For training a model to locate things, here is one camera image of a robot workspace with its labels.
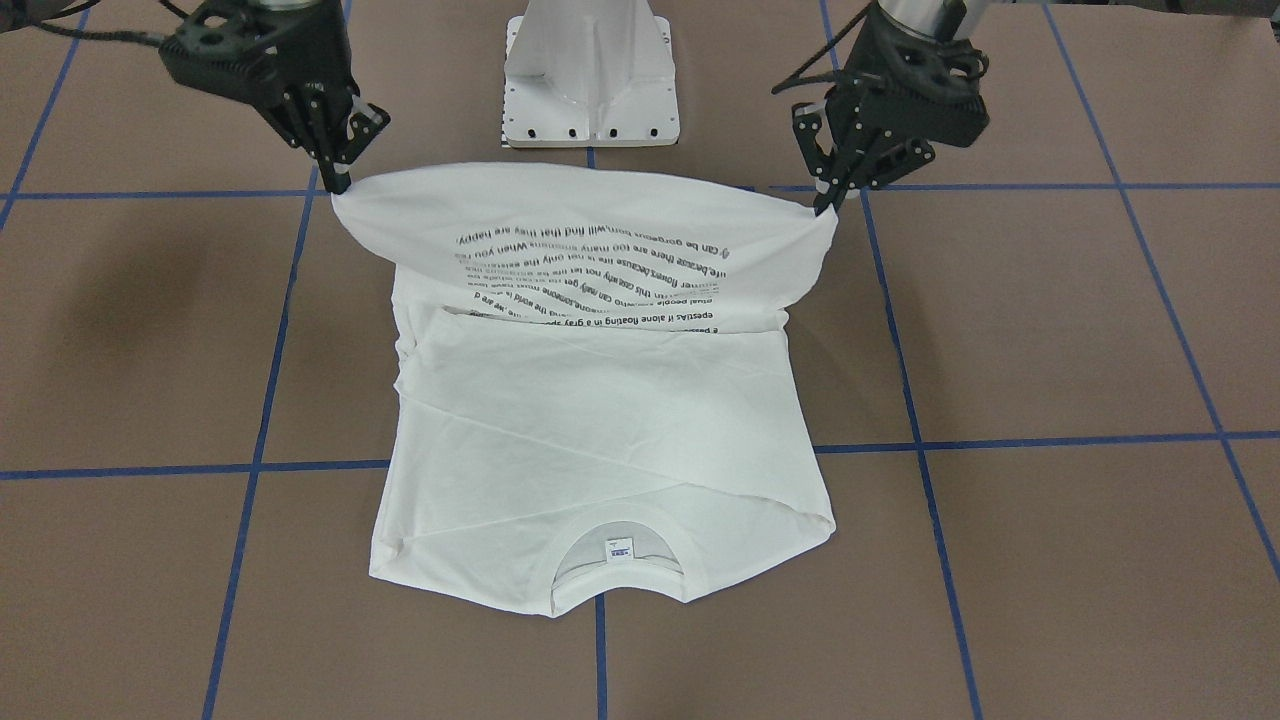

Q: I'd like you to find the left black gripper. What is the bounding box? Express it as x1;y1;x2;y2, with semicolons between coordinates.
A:
792;5;989;217

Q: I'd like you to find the white camera mast pedestal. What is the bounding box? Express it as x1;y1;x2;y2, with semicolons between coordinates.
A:
500;1;681;149

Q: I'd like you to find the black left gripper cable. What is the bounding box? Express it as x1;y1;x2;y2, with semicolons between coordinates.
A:
771;29;861;101

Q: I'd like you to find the white long-sleeve printed shirt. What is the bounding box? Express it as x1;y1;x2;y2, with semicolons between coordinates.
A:
332;161;838;618

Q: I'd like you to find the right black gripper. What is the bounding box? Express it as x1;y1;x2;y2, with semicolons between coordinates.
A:
159;1;390;195

